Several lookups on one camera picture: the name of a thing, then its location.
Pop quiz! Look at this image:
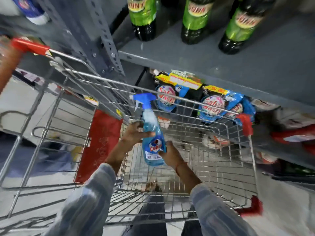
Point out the blue laundry pouch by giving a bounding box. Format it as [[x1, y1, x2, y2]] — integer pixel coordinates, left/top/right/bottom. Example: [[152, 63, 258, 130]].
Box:
[[226, 97, 256, 126], [198, 85, 244, 124], [154, 78, 190, 113]]

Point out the person's left hand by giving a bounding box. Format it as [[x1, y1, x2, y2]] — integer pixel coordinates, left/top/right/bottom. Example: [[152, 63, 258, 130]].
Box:
[[120, 121, 156, 154]]

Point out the person's right leg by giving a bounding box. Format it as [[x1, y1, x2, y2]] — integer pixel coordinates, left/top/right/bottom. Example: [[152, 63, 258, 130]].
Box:
[[181, 213, 203, 236]]

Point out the person's right forearm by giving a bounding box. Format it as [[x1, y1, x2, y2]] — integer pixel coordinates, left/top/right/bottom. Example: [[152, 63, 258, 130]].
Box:
[[176, 164, 258, 236]]

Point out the blue Colin spray bottle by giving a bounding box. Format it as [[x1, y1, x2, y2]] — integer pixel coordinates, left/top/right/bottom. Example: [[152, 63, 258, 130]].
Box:
[[130, 92, 167, 167]]

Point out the person's left forearm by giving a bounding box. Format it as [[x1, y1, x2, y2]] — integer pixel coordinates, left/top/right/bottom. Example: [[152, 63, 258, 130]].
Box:
[[42, 145, 128, 236]]

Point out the silver wire shopping cart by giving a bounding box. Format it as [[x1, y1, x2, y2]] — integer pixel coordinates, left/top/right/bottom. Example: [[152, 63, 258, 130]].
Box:
[[0, 36, 264, 236]]

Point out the white orange packet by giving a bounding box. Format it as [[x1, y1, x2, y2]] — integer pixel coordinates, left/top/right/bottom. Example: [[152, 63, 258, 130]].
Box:
[[202, 134, 231, 148], [256, 152, 279, 165]]

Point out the row of dark bottles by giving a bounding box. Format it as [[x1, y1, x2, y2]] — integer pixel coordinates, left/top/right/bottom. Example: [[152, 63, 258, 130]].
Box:
[[127, 0, 217, 45]]

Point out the yellow price tag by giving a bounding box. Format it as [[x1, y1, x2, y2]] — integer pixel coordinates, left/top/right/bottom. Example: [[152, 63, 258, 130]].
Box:
[[155, 70, 203, 90]]

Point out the white bottle red cap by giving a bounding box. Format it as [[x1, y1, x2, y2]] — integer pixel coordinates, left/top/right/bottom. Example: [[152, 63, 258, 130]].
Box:
[[10, 0, 50, 25]]

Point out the person's right hand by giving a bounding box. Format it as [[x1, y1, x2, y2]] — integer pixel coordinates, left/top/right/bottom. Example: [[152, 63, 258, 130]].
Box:
[[158, 141, 185, 170]]

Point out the person's left leg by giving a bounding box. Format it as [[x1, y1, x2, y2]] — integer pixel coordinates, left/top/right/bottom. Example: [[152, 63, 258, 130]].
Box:
[[123, 195, 168, 236]]

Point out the person's leg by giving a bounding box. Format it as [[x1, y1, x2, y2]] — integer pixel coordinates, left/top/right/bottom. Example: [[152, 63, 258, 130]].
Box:
[[181, 213, 203, 236], [123, 195, 168, 236]]

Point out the grey metal shelf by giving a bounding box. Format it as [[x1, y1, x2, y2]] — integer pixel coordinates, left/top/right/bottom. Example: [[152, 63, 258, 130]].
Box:
[[0, 0, 315, 185]]

